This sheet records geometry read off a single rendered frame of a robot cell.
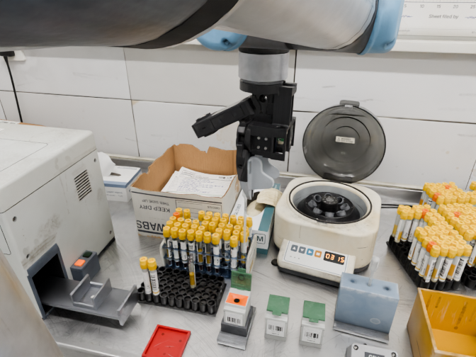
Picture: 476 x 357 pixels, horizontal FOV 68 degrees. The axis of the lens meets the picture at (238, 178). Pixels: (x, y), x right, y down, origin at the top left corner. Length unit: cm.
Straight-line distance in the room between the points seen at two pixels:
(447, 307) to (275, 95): 50
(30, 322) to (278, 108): 42
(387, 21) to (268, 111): 25
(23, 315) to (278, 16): 21
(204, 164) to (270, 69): 64
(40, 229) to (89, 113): 64
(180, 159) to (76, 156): 41
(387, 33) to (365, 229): 53
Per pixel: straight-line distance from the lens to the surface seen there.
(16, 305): 25
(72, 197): 82
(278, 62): 53
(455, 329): 83
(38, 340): 27
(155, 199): 89
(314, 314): 69
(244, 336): 71
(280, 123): 55
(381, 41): 39
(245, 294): 69
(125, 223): 104
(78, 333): 79
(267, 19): 17
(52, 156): 77
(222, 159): 109
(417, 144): 113
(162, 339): 74
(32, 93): 144
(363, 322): 76
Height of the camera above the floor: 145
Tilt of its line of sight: 28 degrees down
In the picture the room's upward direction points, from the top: straight up
